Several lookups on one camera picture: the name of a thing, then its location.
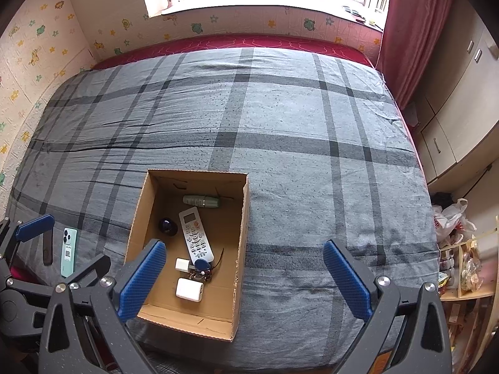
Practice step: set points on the small white charger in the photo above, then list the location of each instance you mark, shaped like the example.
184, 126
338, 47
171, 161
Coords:
181, 265

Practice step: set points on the dark red curtain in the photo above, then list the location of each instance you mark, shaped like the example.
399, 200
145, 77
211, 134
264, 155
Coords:
413, 27

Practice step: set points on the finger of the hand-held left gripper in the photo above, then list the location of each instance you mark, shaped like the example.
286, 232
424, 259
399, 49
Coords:
91, 267
35, 228

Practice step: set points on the brown cardboard box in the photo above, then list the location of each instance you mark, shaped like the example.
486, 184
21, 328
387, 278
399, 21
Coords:
226, 276

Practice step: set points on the clear snack packet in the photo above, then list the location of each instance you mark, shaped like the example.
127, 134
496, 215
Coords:
469, 272

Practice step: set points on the blue key fob with keys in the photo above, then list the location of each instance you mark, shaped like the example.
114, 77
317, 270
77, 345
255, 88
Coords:
201, 265

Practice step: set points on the white plastic bag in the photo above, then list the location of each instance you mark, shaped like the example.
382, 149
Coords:
452, 218

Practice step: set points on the red mattress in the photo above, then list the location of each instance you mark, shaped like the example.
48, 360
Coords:
234, 42

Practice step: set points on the beige cabinet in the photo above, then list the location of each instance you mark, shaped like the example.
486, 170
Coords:
460, 105

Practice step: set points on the white remote control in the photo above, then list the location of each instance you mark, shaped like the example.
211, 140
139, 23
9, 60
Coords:
195, 237

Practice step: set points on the grey green remote control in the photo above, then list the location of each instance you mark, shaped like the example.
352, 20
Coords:
200, 201

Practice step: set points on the wooden shelf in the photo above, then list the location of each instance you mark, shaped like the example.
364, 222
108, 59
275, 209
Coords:
456, 294

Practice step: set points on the mint green smartphone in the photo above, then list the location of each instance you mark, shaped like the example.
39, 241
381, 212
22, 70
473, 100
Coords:
69, 253

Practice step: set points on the grey plaid bedsheet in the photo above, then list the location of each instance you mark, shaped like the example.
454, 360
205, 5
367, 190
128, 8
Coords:
292, 144

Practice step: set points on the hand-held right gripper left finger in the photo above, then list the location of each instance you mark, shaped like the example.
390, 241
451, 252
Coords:
142, 280

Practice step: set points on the large white charger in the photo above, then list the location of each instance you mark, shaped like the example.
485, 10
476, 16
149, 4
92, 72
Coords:
189, 290

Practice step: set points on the black dome camera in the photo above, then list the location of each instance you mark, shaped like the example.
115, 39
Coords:
168, 226

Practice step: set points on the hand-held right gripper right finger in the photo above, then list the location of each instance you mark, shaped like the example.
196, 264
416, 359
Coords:
347, 276

